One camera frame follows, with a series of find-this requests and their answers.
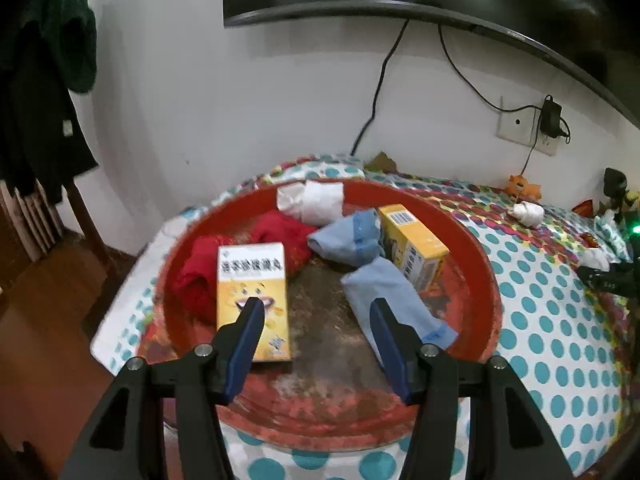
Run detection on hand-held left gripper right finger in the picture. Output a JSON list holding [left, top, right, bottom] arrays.
[[368, 298, 574, 480]]

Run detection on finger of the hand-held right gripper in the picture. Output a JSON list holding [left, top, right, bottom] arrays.
[[577, 264, 632, 295]]

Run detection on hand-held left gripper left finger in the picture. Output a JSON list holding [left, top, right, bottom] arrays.
[[57, 297, 266, 480]]

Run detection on light blue sock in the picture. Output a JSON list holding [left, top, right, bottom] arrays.
[[306, 209, 383, 266], [340, 257, 458, 348]]

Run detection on round red tray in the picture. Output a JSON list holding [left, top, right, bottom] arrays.
[[137, 180, 502, 453]]

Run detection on yellow medicine box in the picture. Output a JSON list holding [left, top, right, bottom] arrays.
[[216, 242, 293, 363], [377, 203, 451, 293]]

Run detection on red sock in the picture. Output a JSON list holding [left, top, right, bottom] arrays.
[[177, 235, 236, 321], [247, 210, 321, 276]]

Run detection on polka-dot blanket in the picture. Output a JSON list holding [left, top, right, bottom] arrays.
[[90, 152, 640, 480]]

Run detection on orange plush toy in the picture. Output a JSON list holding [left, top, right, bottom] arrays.
[[504, 174, 543, 200]]

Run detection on black power adapter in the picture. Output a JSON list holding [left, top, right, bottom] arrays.
[[539, 94, 572, 143]]

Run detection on brown cardboard piece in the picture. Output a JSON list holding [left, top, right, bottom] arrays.
[[364, 151, 401, 173]]

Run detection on wooden rack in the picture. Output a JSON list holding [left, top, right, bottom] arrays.
[[0, 175, 106, 271]]

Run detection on dark hanging garment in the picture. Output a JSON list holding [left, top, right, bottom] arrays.
[[0, 45, 98, 201]]

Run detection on green hanging garment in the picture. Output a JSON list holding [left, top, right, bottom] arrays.
[[20, 0, 98, 93]]

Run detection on white wall outlet plate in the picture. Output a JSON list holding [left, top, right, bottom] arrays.
[[496, 95, 560, 157]]

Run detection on black power cable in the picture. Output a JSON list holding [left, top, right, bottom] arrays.
[[437, 24, 546, 112]]

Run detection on grey television cable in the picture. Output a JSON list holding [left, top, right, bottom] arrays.
[[350, 19, 411, 157]]

